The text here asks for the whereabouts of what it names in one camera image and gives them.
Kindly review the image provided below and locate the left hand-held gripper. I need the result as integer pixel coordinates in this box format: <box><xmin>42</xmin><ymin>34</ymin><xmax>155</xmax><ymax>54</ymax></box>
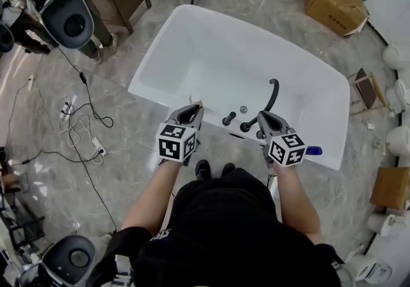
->
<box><xmin>156</xmin><ymin>103</ymin><xmax>206</xmax><ymax>167</ymax></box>

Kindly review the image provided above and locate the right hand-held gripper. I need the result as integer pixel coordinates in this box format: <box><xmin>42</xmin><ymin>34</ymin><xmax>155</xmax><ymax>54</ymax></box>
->
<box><xmin>257</xmin><ymin>110</ymin><xmax>308</xmax><ymax>169</ymax></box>

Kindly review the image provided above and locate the white bathtub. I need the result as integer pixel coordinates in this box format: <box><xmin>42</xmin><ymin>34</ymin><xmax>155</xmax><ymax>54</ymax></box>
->
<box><xmin>127</xmin><ymin>4</ymin><xmax>350</xmax><ymax>171</ymax></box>

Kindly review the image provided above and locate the person's left forearm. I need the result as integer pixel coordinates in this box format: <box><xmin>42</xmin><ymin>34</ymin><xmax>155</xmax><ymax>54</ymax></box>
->
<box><xmin>120</xmin><ymin>160</ymin><xmax>181</xmax><ymax>233</ymax></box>

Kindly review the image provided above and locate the person's right forearm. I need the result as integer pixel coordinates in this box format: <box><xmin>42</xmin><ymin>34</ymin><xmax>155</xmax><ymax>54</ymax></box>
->
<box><xmin>273</xmin><ymin>163</ymin><xmax>322</xmax><ymax>244</ymax></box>

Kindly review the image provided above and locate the pink soap bottle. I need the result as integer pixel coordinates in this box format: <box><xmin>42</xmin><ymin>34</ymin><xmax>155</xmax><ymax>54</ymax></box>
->
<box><xmin>188</xmin><ymin>94</ymin><xmax>205</xmax><ymax>109</ymax></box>

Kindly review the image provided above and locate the black curved faucet spout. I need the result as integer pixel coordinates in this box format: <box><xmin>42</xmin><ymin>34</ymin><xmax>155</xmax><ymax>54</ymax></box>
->
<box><xmin>240</xmin><ymin>78</ymin><xmax>281</xmax><ymax>133</ymax></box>

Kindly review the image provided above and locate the person's left black shoe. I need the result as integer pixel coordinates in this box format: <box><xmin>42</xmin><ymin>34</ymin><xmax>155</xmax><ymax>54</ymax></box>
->
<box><xmin>195</xmin><ymin>159</ymin><xmax>212</xmax><ymax>181</ymax></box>

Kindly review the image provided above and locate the person's black shoe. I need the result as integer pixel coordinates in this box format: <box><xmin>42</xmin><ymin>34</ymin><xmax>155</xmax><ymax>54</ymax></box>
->
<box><xmin>195</xmin><ymin>159</ymin><xmax>212</xmax><ymax>181</ymax></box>
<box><xmin>221</xmin><ymin>162</ymin><xmax>236</xmax><ymax>178</ymax></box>

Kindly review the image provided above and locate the person's right black shoe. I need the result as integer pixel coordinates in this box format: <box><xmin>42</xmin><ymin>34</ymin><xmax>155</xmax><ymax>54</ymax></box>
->
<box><xmin>221</xmin><ymin>162</ymin><xmax>236</xmax><ymax>178</ymax></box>

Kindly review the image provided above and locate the white power strip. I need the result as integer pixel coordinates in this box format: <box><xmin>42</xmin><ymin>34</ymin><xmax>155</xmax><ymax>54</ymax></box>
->
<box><xmin>90</xmin><ymin>136</ymin><xmax>108</xmax><ymax>156</ymax></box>
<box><xmin>60</xmin><ymin>101</ymin><xmax>72</xmax><ymax>122</ymax></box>

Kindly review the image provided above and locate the person's black clothing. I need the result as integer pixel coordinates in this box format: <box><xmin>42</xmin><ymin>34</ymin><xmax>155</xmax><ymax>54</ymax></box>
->
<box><xmin>85</xmin><ymin>168</ymin><xmax>346</xmax><ymax>287</ymax></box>

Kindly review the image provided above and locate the large open cardboard box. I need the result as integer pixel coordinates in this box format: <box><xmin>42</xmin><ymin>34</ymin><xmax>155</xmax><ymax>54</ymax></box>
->
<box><xmin>304</xmin><ymin>0</ymin><xmax>370</xmax><ymax>38</ymax></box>

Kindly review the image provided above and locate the closed brown cardboard box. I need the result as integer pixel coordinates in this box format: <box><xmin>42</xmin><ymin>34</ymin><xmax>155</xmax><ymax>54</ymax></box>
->
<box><xmin>369</xmin><ymin>166</ymin><xmax>410</xmax><ymax>210</ymax></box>

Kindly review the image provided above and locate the grey backpack device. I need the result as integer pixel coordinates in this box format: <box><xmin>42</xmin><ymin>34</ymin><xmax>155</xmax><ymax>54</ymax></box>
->
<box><xmin>0</xmin><ymin>20</ymin><xmax>15</xmax><ymax>54</ymax></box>
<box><xmin>18</xmin><ymin>234</ymin><xmax>97</xmax><ymax>287</ymax></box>
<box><xmin>14</xmin><ymin>0</ymin><xmax>95</xmax><ymax>50</ymax></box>

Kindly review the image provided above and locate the black metal rack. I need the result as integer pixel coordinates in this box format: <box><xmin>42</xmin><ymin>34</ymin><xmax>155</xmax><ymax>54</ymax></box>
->
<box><xmin>0</xmin><ymin>195</ymin><xmax>45</xmax><ymax>248</ymax></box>

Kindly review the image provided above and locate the wooden stool frame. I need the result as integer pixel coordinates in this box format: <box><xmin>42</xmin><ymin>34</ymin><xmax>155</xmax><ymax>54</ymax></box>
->
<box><xmin>347</xmin><ymin>67</ymin><xmax>389</xmax><ymax>116</ymax></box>

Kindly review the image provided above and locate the black cable with adapter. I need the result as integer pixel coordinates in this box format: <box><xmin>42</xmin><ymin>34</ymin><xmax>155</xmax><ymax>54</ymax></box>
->
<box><xmin>56</xmin><ymin>44</ymin><xmax>115</xmax><ymax>128</ymax></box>

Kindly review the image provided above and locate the long black floor cable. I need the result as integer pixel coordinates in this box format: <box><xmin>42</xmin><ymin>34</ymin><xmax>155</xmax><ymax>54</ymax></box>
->
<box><xmin>19</xmin><ymin>119</ymin><xmax>118</xmax><ymax>234</ymax></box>

